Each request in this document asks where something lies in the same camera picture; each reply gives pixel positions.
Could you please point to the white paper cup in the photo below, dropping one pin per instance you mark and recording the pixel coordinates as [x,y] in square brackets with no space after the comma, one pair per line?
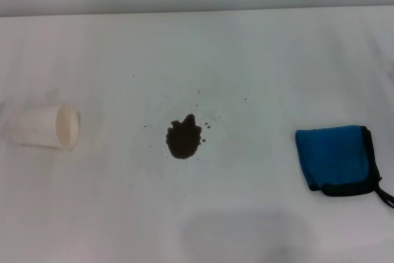
[37,127]

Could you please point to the black liquid stain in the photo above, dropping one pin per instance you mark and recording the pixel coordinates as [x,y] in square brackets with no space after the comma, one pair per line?
[183,139]

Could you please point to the blue rag with black trim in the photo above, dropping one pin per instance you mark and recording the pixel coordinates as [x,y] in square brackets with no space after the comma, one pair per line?
[332,155]

